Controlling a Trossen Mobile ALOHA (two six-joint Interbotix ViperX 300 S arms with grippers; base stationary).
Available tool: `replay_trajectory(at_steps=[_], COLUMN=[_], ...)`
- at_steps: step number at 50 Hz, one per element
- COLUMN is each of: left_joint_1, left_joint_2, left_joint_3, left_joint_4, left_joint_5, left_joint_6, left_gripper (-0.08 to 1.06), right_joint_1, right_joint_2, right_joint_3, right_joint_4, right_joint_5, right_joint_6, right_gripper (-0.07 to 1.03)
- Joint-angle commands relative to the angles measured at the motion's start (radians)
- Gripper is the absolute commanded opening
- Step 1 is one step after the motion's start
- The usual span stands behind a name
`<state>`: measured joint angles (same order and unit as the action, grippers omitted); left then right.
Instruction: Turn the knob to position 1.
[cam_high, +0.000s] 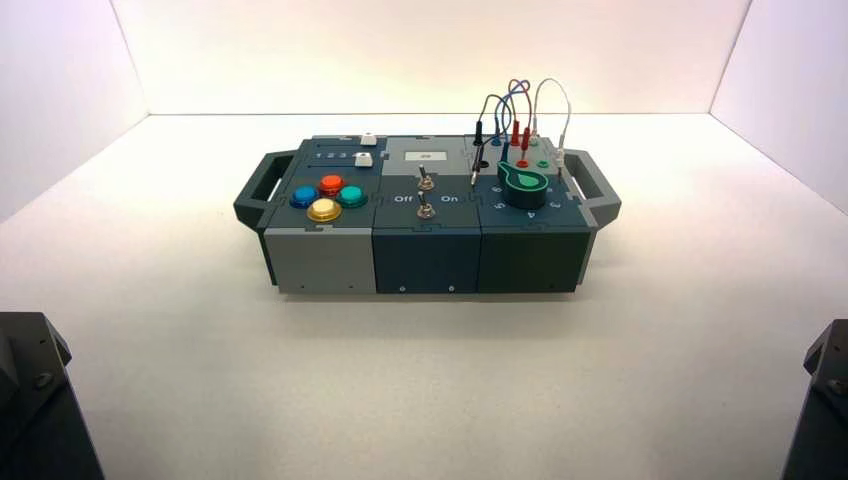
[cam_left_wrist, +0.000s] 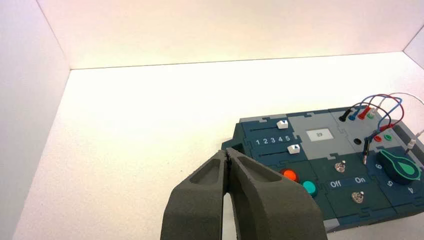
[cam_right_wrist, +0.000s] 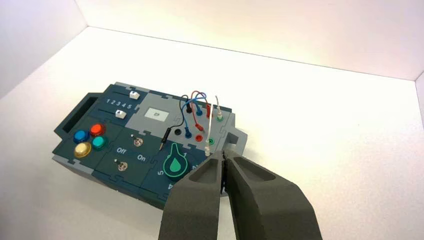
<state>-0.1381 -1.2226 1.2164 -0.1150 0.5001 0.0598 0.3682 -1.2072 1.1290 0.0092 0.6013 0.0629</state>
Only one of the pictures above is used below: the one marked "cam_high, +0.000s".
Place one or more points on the green rotary knob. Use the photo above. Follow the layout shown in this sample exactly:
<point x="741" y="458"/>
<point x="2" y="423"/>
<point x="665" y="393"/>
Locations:
<point x="526" y="195"/>

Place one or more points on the yellow push button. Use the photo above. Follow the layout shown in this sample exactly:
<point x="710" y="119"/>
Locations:
<point x="324" y="210"/>

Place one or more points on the blue push button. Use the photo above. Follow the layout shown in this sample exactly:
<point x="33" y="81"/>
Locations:
<point x="304" y="195"/>

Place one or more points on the white slider cap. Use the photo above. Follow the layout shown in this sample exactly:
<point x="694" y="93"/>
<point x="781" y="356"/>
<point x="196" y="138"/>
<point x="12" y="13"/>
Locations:
<point x="362" y="160"/>
<point x="369" y="139"/>

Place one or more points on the small LCD display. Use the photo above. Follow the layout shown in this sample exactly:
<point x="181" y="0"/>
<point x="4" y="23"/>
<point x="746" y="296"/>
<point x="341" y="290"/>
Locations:
<point x="426" y="156"/>

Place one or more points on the grey-blue modular task box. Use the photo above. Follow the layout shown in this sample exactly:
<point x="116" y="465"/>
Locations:
<point x="424" y="258"/>

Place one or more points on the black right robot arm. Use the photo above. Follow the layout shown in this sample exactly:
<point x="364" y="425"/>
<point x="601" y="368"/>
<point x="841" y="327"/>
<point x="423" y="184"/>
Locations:
<point x="825" y="424"/>

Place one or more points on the red push button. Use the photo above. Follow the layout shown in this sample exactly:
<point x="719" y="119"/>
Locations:
<point x="332" y="183"/>

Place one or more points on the metal toggle switch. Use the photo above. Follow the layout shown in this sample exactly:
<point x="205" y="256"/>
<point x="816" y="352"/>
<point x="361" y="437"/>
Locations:
<point x="425" y="211"/>
<point x="426" y="183"/>

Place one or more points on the green push button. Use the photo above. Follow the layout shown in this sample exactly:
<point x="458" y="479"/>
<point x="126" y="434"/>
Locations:
<point x="352" y="194"/>

